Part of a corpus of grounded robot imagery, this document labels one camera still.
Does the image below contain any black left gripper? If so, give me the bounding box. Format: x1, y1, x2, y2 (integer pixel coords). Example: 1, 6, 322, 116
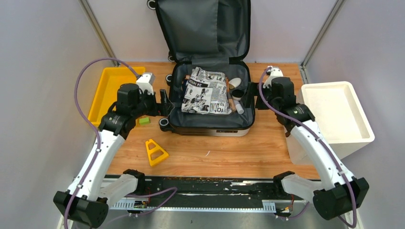
131, 87, 175, 119

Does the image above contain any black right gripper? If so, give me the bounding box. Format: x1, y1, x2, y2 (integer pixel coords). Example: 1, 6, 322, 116
241, 82, 280, 113

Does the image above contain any white drawer storage box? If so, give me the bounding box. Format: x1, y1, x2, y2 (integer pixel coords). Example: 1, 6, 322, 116
297, 81, 375, 159

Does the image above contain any space astronaut hardshell suitcase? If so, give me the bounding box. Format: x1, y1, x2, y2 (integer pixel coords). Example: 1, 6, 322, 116
148, 0, 256, 136

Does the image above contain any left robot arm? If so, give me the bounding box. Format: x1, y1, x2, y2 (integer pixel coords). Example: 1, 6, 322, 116
53, 82, 161, 228

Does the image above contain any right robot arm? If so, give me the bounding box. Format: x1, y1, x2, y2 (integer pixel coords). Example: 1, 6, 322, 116
245, 77, 370, 220

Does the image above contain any black round cosmetic jar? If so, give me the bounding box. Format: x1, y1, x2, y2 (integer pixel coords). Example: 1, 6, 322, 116
231, 89, 245, 101

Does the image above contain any white tube bottle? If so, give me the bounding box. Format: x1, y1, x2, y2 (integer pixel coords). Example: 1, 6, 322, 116
234, 101, 245, 115

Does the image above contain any small green block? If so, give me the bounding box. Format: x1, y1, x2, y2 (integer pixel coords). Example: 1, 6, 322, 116
139, 117, 151, 125

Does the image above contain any white oval cosmetic case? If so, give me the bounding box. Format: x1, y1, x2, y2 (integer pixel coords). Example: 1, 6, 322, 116
228, 78, 242, 90

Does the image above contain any newspaper print folded cloth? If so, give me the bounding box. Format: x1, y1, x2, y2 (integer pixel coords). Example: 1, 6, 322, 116
181, 67, 233, 115

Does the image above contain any yellow triangular plastic stand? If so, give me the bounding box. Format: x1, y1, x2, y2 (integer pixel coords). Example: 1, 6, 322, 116
145, 139, 169, 167

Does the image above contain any yellow plastic tray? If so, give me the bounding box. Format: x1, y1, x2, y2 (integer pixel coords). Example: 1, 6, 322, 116
87, 67, 137, 127

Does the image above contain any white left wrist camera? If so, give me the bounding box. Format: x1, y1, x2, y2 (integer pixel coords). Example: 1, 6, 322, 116
136, 73, 155, 95

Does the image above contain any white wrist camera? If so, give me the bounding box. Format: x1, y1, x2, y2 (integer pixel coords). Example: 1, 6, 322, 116
262, 65, 284, 89
136, 73, 155, 95

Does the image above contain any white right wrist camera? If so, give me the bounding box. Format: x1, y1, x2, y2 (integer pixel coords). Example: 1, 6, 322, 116
262, 65, 284, 89

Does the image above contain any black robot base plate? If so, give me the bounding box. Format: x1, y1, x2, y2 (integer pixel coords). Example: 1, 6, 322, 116
130, 176, 304, 209

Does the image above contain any slotted cable duct rail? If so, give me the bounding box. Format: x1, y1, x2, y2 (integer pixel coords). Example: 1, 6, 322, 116
110, 199, 277, 213

